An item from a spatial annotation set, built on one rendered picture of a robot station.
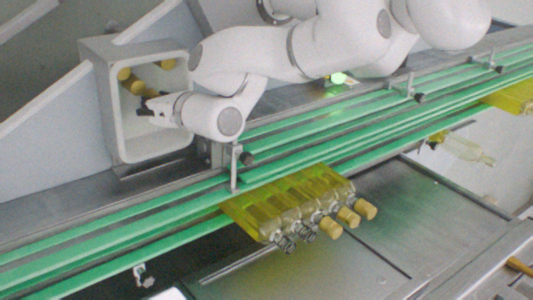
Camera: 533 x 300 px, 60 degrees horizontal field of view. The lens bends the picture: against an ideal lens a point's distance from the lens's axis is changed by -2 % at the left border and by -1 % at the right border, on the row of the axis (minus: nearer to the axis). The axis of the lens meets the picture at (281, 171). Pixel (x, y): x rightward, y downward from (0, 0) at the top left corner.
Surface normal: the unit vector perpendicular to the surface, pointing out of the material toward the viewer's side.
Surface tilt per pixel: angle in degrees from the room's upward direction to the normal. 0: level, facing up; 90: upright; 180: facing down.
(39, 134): 0
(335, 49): 74
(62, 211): 90
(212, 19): 2
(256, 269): 90
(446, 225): 90
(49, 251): 90
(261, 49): 59
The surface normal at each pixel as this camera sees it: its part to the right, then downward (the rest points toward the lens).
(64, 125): 0.64, 0.46
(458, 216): 0.07, -0.84
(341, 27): -0.56, 0.40
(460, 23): 0.04, 0.39
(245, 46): -0.20, -0.15
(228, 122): 0.63, 0.23
